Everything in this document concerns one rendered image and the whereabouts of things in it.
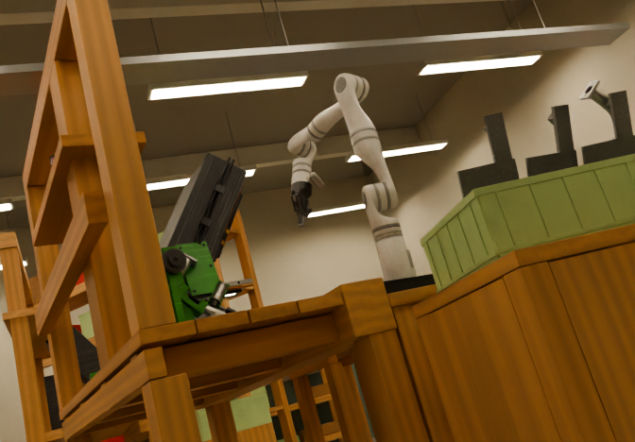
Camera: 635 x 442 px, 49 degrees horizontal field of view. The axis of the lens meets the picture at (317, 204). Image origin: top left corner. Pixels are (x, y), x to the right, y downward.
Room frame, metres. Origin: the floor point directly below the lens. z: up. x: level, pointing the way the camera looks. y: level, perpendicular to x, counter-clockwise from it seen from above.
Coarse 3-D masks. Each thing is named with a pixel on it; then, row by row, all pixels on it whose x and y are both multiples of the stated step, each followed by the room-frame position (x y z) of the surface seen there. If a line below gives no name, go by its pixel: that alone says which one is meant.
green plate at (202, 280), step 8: (184, 248) 2.34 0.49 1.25; (192, 248) 2.35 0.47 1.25; (200, 248) 2.37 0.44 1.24; (208, 248) 2.38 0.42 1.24; (192, 256) 2.34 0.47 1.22; (200, 256) 2.36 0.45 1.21; (208, 256) 2.37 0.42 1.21; (200, 264) 2.34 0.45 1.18; (208, 264) 2.36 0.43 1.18; (192, 272) 2.32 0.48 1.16; (200, 272) 2.33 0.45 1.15; (208, 272) 2.34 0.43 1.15; (216, 272) 2.36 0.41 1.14; (184, 280) 2.35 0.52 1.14; (192, 280) 2.31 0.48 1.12; (200, 280) 2.32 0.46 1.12; (208, 280) 2.33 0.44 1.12; (216, 280) 2.35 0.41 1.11; (192, 288) 2.29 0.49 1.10; (200, 288) 2.31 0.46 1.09; (208, 288) 2.32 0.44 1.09
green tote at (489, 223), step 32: (608, 160) 1.57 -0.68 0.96; (480, 192) 1.49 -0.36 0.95; (512, 192) 1.52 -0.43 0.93; (544, 192) 1.53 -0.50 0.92; (576, 192) 1.55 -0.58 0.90; (608, 192) 1.57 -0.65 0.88; (448, 224) 1.68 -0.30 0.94; (480, 224) 1.52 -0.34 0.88; (512, 224) 1.51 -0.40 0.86; (544, 224) 1.52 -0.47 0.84; (576, 224) 1.55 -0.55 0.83; (608, 224) 1.56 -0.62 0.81; (448, 256) 1.75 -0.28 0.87; (480, 256) 1.58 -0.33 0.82
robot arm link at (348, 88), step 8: (336, 80) 2.17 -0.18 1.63; (344, 80) 2.14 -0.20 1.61; (352, 80) 2.14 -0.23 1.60; (360, 80) 2.17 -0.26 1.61; (336, 88) 2.17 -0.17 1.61; (344, 88) 2.15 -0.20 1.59; (352, 88) 2.14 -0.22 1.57; (360, 88) 2.17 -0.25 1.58; (336, 96) 2.18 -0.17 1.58; (344, 96) 2.15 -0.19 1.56; (352, 96) 2.14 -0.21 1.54; (344, 104) 2.16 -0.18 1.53; (352, 104) 2.14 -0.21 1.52; (344, 112) 2.17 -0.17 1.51; (352, 112) 2.14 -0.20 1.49; (360, 112) 2.14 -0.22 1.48; (352, 120) 2.14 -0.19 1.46; (360, 120) 2.13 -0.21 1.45; (368, 120) 2.14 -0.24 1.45; (352, 128) 2.14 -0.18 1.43; (360, 128) 2.13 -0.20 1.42; (368, 128) 2.13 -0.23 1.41
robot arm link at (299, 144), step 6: (300, 132) 2.35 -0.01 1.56; (306, 132) 2.33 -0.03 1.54; (294, 138) 2.37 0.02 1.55; (300, 138) 2.35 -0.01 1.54; (306, 138) 2.34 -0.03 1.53; (312, 138) 2.34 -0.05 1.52; (318, 138) 2.34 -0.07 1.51; (288, 144) 2.38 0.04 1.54; (294, 144) 2.36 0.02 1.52; (300, 144) 2.35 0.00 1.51; (306, 144) 2.38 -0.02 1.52; (294, 150) 2.37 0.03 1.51; (300, 150) 2.38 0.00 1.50; (306, 150) 2.39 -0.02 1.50; (300, 156) 2.41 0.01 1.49
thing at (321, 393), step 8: (320, 376) 11.81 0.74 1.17; (320, 384) 11.37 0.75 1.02; (328, 384) 11.42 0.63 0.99; (320, 392) 11.36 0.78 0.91; (328, 392) 11.41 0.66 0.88; (320, 400) 11.22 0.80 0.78; (328, 400) 11.77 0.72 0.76; (296, 408) 11.06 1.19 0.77; (336, 416) 11.79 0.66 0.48; (328, 424) 11.34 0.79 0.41; (336, 424) 11.39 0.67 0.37; (304, 432) 11.21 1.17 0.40; (328, 432) 11.33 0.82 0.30; (336, 432) 11.33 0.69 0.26; (280, 440) 11.01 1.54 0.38; (304, 440) 11.21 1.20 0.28; (328, 440) 11.20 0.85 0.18
